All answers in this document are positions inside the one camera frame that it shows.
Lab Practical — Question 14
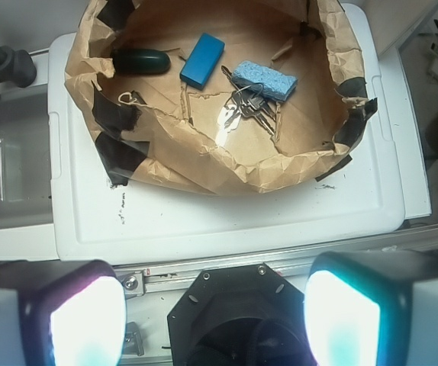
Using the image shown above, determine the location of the clear plastic bin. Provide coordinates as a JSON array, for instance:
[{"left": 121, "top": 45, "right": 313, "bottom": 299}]
[{"left": 0, "top": 82, "right": 54, "bottom": 232}]

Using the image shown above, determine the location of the metal corner bracket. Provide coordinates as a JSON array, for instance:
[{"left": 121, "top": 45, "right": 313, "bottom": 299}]
[{"left": 123, "top": 322, "right": 145, "bottom": 357}]

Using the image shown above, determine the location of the black octagonal mount plate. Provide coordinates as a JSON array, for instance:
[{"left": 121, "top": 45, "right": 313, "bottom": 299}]
[{"left": 167, "top": 264, "right": 316, "bottom": 365}]

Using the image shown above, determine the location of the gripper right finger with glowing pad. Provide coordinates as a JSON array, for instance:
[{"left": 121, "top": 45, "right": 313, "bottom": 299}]
[{"left": 304, "top": 249, "right": 438, "bottom": 365}]

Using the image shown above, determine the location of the brown paper bag tray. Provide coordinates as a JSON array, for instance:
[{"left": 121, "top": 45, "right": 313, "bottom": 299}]
[{"left": 65, "top": 1, "right": 378, "bottom": 196}]

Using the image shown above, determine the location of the white plastic lid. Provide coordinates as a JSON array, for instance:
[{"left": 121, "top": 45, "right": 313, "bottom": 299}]
[{"left": 48, "top": 3, "right": 431, "bottom": 265}]

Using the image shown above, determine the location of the aluminium extrusion rail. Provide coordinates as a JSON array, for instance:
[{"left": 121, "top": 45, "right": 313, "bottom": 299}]
[{"left": 114, "top": 223, "right": 438, "bottom": 297}]

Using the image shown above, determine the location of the bunch of metal keys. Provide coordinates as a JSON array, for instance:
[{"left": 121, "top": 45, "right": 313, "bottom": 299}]
[{"left": 215, "top": 66, "right": 276, "bottom": 146}]

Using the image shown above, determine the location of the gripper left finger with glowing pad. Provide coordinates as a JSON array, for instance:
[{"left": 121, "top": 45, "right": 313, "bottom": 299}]
[{"left": 0, "top": 260, "right": 127, "bottom": 365}]

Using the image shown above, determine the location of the dark green oval object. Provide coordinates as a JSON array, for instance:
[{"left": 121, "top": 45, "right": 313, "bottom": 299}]
[{"left": 111, "top": 49, "right": 171, "bottom": 75}]

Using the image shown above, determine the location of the blue sponge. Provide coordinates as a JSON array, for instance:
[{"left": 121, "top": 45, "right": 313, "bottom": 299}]
[{"left": 231, "top": 60, "right": 298, "bottom": 102}]

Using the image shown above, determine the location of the blue rectangular block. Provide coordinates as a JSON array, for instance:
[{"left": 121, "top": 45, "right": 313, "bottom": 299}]
[{"left": 179, "top": 33, "right": 225, "bottom": 90}]

